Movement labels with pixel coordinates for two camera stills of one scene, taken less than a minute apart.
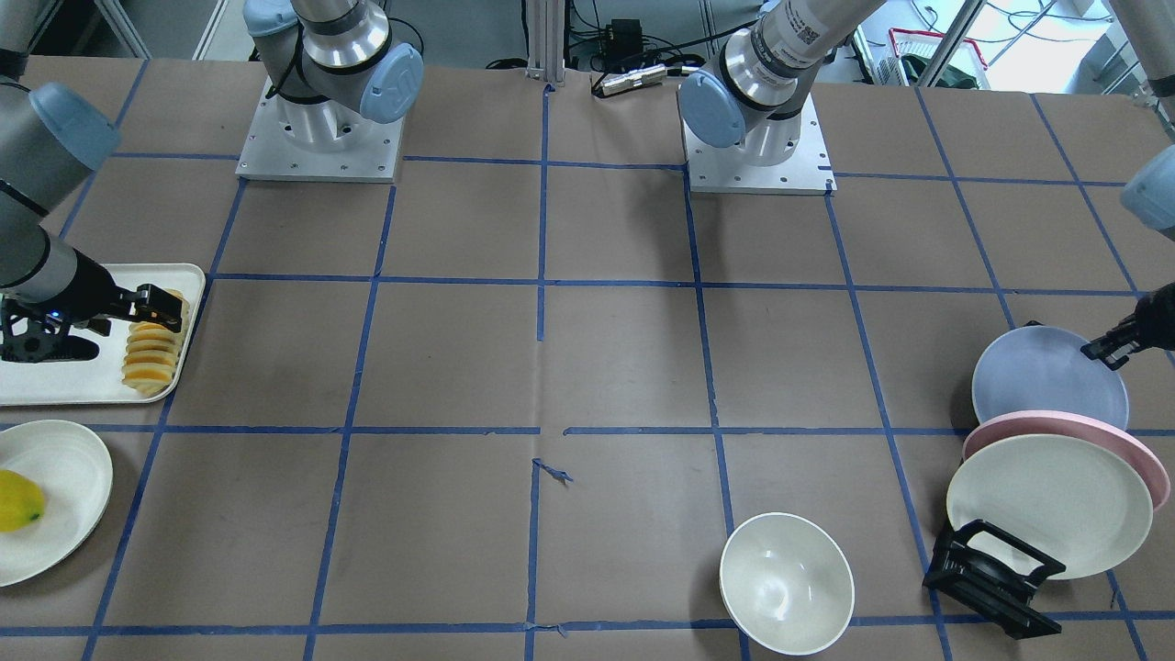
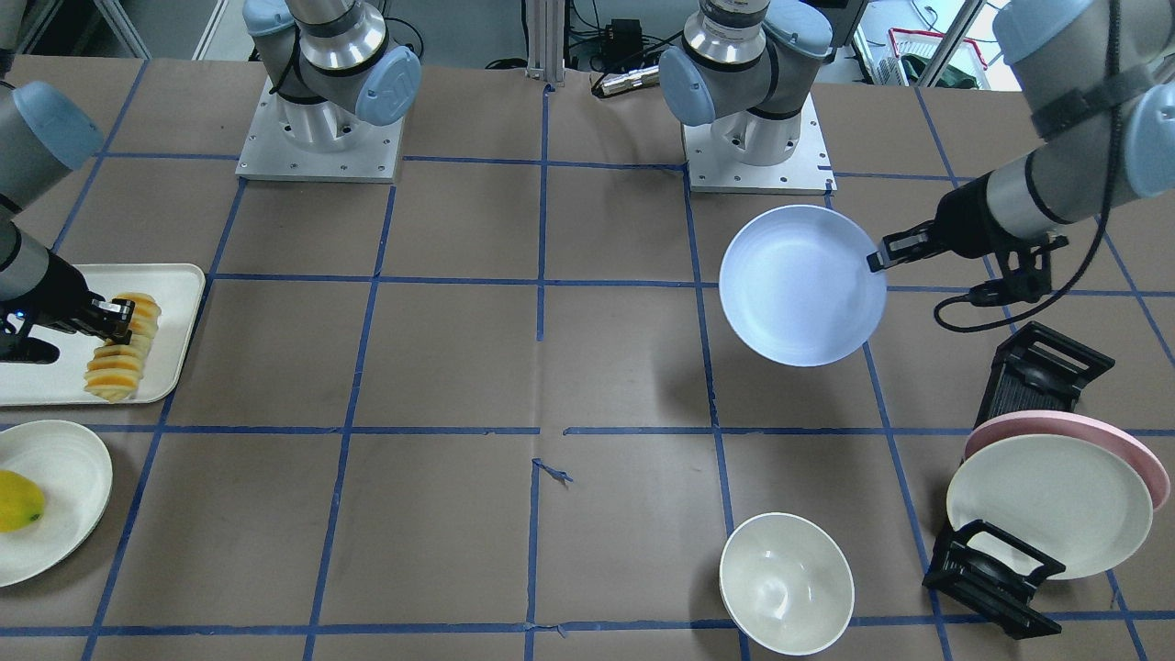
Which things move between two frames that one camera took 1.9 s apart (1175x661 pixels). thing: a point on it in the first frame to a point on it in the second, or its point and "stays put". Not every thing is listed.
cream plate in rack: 1064,498 stays put
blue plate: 1044,368 to 795,285
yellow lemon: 22,501 stays put
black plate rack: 989,573 stays put
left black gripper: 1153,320 to 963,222
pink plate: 1073,425 stays put
